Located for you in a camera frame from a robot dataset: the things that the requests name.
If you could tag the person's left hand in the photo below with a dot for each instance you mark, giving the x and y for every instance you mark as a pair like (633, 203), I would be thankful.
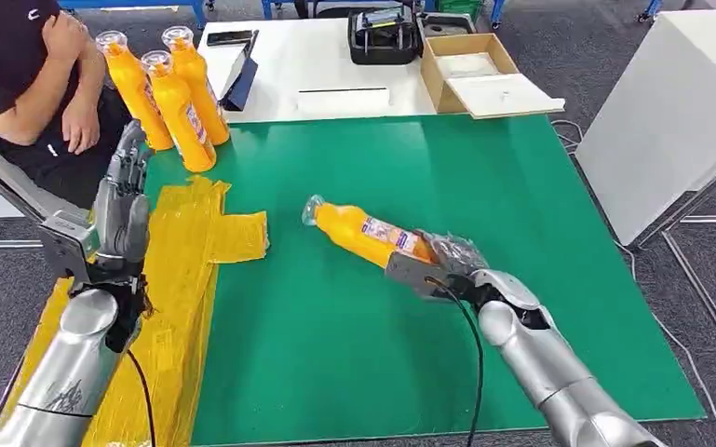
(80, 129)

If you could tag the orange drink bottle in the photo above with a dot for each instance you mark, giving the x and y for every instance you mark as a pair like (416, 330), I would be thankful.
(200, 92)
(178, 123)
(345, 231)
(132, 92)

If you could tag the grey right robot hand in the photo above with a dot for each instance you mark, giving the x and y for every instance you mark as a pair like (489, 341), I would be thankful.
(456, 256)

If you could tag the tablet in dark case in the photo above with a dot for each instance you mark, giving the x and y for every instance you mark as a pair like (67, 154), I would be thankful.
(243, 86)

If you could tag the person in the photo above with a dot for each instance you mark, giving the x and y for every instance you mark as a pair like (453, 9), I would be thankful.
(0, 49)

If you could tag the white foam board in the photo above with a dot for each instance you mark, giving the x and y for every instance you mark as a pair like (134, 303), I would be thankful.
(502, 95)

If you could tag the green table mat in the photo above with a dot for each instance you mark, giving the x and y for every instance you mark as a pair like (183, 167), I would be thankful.
(364, 345)

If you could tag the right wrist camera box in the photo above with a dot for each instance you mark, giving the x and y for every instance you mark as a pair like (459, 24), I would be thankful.
(410, 274)

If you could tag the grey metal frame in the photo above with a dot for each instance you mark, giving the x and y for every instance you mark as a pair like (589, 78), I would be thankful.
(703, 199)

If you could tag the black phone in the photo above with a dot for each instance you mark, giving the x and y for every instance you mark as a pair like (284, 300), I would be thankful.
(229, 37)

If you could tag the large white panel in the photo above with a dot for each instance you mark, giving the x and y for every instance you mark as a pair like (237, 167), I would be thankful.
(666, 117)

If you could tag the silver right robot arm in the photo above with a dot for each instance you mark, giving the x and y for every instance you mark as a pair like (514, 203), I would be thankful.
(536, 358)

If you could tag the black device case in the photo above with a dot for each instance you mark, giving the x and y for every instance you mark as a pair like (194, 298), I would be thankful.
(385, 50)

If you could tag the green crate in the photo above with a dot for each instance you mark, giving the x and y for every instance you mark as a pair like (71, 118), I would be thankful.
(461, 6)

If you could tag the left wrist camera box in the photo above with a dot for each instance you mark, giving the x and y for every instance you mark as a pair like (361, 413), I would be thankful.
(64, 247)

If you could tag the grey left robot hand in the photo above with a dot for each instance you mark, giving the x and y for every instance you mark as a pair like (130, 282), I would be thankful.
(120, 228)

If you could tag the blue metal frame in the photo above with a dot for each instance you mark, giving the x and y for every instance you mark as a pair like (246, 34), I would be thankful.
(200, 12)

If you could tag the grey plastic tray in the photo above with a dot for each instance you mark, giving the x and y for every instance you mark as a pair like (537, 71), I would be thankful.
(447, 26)

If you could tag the grey metal bench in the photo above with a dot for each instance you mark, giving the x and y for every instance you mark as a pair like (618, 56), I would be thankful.
(30, 191)

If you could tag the flat white box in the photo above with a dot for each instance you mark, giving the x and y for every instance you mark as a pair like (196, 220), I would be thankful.
(344, 103)

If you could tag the white packing sheet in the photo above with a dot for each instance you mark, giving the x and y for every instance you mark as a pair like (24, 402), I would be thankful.
(468, 66)

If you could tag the white table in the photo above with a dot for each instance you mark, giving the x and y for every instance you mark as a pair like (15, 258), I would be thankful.
(308, 58)

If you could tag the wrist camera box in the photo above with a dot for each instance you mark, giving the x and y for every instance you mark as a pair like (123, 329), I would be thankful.
(64, 247)
(410, 274)

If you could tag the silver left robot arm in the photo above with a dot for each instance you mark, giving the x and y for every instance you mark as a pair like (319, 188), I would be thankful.
(67, 370)

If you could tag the open cardboard box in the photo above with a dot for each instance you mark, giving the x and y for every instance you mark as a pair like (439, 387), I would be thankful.
(431, 74)

